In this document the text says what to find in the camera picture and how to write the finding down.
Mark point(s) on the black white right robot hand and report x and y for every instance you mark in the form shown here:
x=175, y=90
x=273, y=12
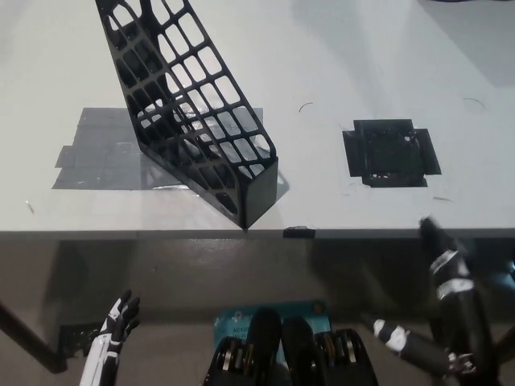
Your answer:
x=458, y=321

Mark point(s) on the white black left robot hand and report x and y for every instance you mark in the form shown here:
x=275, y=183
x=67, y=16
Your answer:
x=108, y=342

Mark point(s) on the black lattice magazine stand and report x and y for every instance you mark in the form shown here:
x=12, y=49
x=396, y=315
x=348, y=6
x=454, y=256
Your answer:
x=261, y=189

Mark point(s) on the black table leg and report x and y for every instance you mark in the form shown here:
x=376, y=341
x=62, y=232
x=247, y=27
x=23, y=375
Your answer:
x=507, y=346
x=28, y=335

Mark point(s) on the square black tape patch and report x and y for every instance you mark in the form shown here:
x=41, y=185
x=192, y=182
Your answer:
x=390, y=153

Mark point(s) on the large grey tape patch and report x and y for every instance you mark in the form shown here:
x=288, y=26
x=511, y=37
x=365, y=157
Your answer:
x=92, y=132

